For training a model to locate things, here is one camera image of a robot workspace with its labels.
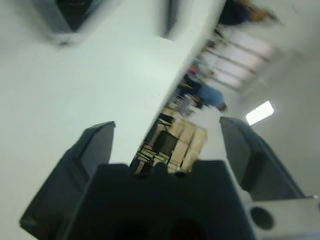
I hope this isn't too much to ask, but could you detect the person in dark clothes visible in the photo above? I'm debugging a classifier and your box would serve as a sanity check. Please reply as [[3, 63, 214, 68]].
[[217, 0, 280, 27]]

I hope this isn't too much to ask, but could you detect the black box base white insert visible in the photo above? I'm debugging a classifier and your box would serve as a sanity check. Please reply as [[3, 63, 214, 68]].
[[33, 0, 101, 48]]

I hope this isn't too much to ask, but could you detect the person in blue jacket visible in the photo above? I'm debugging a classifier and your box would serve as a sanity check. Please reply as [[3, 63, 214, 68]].
[[191, 83, 228, 111]]

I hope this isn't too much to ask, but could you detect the window with brown frame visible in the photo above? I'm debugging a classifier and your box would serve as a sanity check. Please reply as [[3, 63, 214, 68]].
[[199, 29, 273, 88]]

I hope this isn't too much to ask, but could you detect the ceiling light panel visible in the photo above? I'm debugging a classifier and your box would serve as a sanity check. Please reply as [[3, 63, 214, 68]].
[[245, 100, 275, 126]]

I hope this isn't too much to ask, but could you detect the black box lid striped print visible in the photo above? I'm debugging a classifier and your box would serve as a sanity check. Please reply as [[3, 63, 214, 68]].
[[161, 0, 181, 39]]

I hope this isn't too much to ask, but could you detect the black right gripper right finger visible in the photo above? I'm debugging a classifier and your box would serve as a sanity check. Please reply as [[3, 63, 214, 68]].
[[219, 116, 306, 202]]

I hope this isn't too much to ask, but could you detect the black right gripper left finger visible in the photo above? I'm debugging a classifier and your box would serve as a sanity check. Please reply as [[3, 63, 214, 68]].
[[19, 121, 116, 236]]

